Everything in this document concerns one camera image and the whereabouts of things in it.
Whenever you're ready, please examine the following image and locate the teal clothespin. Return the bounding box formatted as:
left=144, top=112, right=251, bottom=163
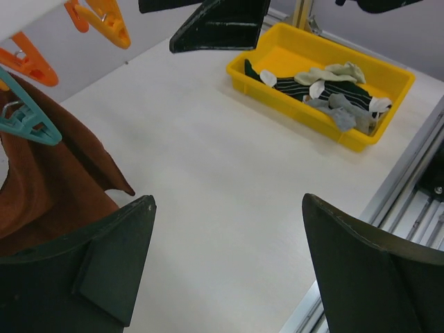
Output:
left=1, top=69, right=62, bottom=146

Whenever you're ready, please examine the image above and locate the beige sock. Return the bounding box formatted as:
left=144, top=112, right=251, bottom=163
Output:
left=294, top=62, right=366, bottom=85

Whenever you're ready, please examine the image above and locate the yellow plastic tray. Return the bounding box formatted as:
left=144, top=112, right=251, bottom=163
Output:
left=227, top=23, right=415, bottom=152

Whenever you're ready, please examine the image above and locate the grey sock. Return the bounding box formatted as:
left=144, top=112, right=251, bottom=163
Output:
left=305, top=94, right=377, bottom=135

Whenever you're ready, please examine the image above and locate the orange clothespin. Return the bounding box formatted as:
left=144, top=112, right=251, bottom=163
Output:
left=64, top=0, right=131, bottom=49
left=1, top=31, right=59, bottom=87

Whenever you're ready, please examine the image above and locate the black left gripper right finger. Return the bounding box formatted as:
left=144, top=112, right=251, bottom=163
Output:
left=302, top=194, right=443, bottom=332

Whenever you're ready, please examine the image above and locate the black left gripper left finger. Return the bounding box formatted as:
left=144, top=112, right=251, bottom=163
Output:
left=1, top=195, right=156, bottom=332

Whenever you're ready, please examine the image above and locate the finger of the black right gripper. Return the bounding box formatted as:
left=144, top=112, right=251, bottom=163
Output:
left=353, top=0, right=421, bottom=14
left=169, top=0, right=270, bottom=53

